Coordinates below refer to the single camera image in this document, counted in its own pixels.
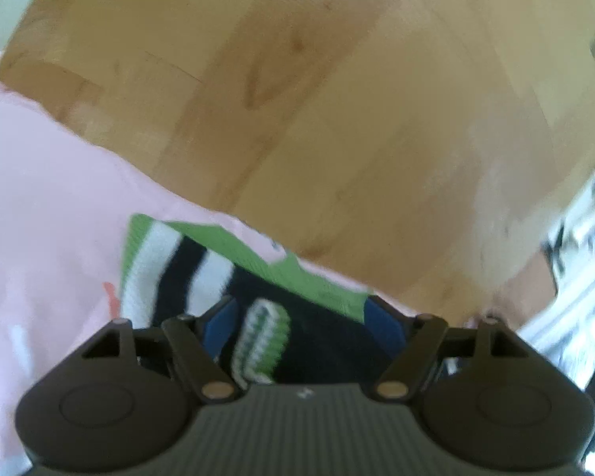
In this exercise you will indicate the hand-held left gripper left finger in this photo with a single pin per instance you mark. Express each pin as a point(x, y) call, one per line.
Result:
point(219, 325)

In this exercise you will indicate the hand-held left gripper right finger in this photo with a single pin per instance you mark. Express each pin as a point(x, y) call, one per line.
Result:
point(383, 318)

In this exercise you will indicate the green white black striped sock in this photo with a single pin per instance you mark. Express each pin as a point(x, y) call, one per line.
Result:
point(297, 329)

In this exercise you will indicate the white black patterned cloth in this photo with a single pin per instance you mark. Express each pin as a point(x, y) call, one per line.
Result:
point(582, 277)

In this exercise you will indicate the pink printed cloth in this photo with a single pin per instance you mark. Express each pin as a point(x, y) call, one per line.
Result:
point(44, 218)

